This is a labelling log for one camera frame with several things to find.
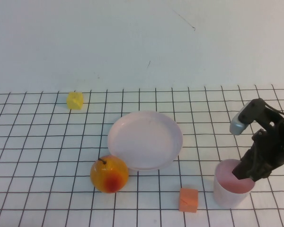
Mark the pink round plate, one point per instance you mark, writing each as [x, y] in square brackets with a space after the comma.
[144, 140]

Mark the orange foam cube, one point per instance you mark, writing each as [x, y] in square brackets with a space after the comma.
[188, 200]

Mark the orange yellow toy fruit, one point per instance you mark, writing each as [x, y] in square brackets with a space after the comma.
[109, 176]

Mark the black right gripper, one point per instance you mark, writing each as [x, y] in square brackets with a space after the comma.
[267, 146]

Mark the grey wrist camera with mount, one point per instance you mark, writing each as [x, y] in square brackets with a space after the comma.
[237, 126]

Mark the yellow foam cube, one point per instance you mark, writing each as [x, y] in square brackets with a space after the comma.
[74, 101]

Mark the pink plastic cup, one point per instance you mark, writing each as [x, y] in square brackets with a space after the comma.
[227, 196]

